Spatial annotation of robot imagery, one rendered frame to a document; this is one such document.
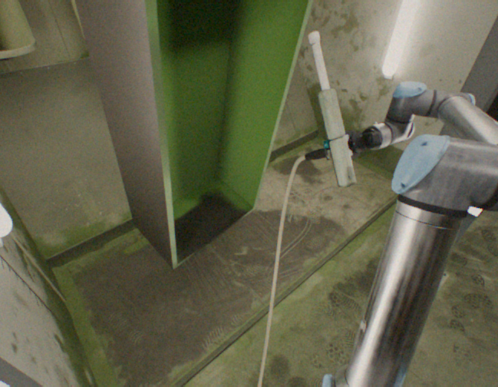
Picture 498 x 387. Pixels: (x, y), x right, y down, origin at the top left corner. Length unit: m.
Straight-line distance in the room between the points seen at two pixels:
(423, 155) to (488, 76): 2.01
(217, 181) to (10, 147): 1.24
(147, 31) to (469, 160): 0.65
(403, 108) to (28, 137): 2.03
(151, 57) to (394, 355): 0.80
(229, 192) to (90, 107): 1.11
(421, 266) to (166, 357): 1.42
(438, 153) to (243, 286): 1.52
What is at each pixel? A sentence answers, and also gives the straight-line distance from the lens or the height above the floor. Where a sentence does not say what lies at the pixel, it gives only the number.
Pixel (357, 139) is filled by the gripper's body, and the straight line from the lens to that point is 1.05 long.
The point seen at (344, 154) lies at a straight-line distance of 0.95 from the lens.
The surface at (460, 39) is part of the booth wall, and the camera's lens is 2.58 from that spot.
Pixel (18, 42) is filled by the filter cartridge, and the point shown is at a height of 1.31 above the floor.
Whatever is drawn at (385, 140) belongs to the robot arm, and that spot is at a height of 1.16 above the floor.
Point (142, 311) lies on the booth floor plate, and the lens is 1.92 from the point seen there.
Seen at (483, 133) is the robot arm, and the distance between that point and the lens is 0.83.
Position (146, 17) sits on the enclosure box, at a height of 1.56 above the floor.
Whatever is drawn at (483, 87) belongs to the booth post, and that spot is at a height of 0.98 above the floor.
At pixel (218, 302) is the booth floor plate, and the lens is 1.85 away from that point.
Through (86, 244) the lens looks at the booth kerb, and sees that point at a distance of 2.25.
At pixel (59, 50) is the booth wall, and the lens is 2.33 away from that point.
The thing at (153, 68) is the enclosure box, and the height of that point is 1.46.
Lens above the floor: 1.67
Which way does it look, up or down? 41 degrees down
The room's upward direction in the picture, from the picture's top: 1 degrees clockwise
